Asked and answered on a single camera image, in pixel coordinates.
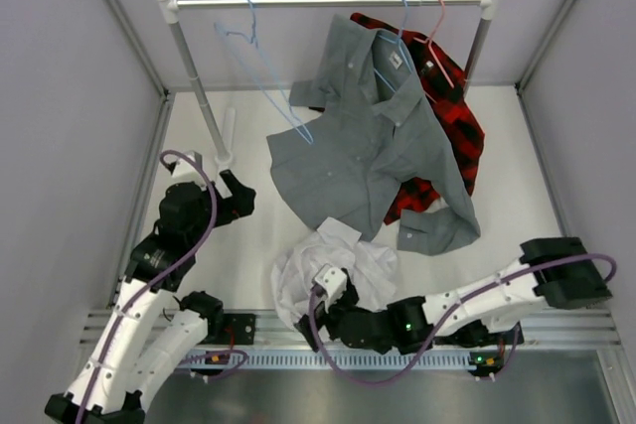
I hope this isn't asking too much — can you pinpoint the white shirt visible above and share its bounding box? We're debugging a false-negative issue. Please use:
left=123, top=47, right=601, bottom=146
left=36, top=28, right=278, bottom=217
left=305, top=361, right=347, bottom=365
left=270, top=217, right=398, bottom=329

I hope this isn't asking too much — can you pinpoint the light blue hanger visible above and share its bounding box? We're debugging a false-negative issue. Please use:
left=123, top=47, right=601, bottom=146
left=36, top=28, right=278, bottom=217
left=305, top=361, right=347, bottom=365
left=214, top=0, right=314, bottom=145

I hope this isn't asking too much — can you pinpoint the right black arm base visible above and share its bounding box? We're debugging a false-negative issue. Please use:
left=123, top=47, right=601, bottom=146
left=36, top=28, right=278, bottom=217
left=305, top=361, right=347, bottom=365
left=433, top=322, right=524, bottom=382

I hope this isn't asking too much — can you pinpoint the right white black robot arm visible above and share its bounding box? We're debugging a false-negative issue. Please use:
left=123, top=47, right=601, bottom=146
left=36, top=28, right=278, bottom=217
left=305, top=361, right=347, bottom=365
left=294, top=236, right=612, bottom=354

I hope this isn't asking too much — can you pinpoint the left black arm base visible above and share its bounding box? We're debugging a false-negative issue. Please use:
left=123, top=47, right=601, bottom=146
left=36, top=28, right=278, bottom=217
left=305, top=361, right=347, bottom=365
left=217, top=313, right=256, bottom=346

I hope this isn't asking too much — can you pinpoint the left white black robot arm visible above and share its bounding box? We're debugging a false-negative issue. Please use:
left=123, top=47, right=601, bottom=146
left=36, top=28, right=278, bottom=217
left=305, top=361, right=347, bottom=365
left=45, top=170, right=256, bottom=423

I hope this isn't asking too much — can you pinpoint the grey button-up shirt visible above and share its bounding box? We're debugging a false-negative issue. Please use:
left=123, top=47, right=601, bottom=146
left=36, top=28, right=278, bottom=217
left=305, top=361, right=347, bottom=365
left=267, top=15, right=481, bottom=256

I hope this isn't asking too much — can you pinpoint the blue hanger holding grey shirt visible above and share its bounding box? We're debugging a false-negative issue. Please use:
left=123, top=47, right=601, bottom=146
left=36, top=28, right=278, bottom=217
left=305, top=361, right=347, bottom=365
left=379, top=0, right=413, bottom=72

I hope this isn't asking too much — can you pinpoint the red black plaid shirt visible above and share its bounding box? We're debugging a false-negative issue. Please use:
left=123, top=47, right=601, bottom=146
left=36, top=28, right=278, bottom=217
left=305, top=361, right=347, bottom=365
left=349, top=12, right=486, bottom=225

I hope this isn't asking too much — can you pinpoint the white metal clothes rack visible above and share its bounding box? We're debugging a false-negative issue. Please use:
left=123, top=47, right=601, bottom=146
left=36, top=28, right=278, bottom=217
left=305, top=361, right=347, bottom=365
left=155, top=0, right=501, bottom=169

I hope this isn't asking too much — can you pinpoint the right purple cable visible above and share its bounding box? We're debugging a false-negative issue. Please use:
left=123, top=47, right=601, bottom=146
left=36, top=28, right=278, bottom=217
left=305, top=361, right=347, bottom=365
left=307, top=252, right=618, bottom=386

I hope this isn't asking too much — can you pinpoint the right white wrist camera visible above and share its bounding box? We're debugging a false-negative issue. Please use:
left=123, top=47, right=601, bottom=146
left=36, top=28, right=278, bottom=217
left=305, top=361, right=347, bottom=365
left=312, top=265, right=348, bottom=301

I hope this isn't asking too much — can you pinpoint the slotted grey cable duct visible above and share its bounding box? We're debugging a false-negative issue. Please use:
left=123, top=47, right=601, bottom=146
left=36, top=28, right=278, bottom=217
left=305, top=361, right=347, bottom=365
left=179, top=350, right=476, bottom=370

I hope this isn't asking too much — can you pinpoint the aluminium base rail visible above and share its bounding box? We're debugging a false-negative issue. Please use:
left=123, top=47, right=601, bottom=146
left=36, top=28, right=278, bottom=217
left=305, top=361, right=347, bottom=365
left=79, top=308, right=620, bottom=353

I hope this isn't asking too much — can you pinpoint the pink wire hanger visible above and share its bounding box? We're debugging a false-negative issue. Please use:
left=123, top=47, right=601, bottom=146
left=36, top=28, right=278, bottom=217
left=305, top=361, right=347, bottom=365
left=416, top=0, right=455, bottom=89

